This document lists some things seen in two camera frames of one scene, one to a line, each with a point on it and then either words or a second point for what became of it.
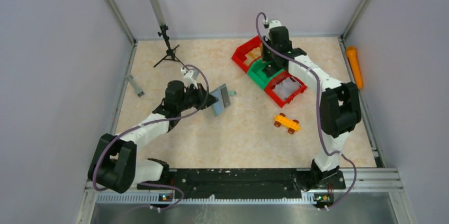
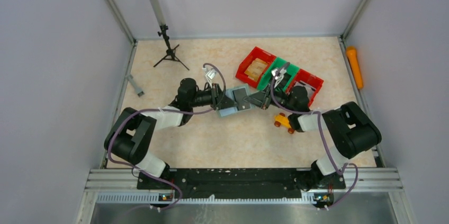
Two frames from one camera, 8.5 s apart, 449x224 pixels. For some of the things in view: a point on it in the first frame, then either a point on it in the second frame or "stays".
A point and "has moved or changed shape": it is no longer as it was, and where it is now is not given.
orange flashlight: x=352 y=54 stays
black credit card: x=226 y=100 has moved or changed shape
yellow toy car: x=292 y=125 stays
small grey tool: x=137 y=88 stays
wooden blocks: x=252 y=55 to x=256 y=69
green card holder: x=218 y=107 has moved or changed shape
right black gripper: x=266 y=59 to x=267 y=97
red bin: x=239 y=55 to x=252 y=68
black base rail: x=244 y=183 stays
